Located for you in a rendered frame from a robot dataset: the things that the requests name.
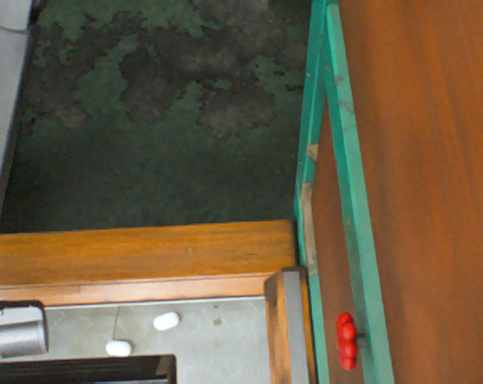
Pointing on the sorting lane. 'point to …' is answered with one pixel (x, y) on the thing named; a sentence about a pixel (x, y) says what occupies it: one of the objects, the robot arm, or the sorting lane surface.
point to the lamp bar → (86, 370)
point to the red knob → (348, 341)
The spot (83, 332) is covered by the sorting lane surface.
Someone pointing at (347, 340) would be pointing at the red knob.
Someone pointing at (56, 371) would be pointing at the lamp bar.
